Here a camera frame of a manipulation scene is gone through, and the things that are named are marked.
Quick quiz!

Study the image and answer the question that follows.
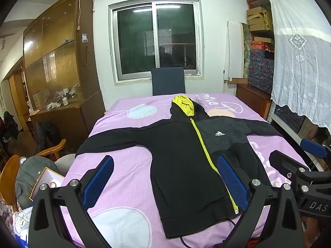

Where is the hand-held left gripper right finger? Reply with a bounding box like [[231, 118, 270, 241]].
[[217, 154, 303, 248]]

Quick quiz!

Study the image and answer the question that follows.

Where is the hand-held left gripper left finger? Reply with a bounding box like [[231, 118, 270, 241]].
[[28, 155, 115, 248]]

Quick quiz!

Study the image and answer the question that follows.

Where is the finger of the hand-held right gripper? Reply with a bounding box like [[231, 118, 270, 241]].
[[269, 150, 311, 186], [300, 138, 331, 159]]

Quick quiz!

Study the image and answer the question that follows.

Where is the black hooded jacket yellow zipper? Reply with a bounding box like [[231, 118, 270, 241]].
[[75, 95, 282, 239]]

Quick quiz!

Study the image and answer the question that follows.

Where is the purple printed blanket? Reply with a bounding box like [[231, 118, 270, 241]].
[[61, 92, 311, 248]]

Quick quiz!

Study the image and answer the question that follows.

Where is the white metal rack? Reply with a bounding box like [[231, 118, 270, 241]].
[[269, 101, 321, 166]]

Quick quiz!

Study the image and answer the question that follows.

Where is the open white box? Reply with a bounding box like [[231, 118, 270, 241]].
[[29, 167, 65, 202]]

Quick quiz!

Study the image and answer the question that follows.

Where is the wooden armchair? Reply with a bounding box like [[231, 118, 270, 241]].
[[35, 139, 67, 161]]

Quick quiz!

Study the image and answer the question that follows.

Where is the dark jacket on chair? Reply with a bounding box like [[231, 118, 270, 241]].
[[35, 121, 62, 153]]

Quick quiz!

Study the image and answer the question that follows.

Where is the low wooden cabinet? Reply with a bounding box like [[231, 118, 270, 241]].
[[235, 83, 272, 120]]

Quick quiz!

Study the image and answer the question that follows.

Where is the grey cloth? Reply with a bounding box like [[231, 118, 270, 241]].
[[15, 156, 75, 208]]

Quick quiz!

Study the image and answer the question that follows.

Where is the white lace curtain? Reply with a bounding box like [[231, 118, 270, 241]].
[[266, 0, 331, 129]]

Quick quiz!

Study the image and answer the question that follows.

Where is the round-back wooden chair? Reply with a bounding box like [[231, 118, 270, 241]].
[[0, 155, 21, 212]]

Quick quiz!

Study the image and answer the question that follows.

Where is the stack of dark floral boxes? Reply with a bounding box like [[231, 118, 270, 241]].
[[248, 49, 275, 93]]

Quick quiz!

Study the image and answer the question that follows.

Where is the orange patterned box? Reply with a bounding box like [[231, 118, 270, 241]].
[[251, 37, 275, 52]]

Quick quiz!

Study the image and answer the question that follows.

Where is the marble patterned board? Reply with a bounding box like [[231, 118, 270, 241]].
[[242, 22, 252, 79]]

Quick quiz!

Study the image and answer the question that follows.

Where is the dark blue chair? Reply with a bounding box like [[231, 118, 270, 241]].
[[151, 67, 186, 97]]

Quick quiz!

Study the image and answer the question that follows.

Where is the white board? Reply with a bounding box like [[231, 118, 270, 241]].
[[224, 21, 245, 82]]

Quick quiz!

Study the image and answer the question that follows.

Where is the wooden glass display cabinet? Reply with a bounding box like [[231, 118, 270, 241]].
[[23, 0, 106, 137]]

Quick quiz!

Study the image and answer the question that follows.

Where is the woven tan box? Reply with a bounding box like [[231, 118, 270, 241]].
[[246, 6, 273, 31]]

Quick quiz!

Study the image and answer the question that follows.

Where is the sliding glass window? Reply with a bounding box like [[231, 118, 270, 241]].
[[108, 0, 203, 83]]

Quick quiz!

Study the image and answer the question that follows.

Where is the black cable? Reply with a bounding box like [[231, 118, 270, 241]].
[[180, 218, 237, 248]]

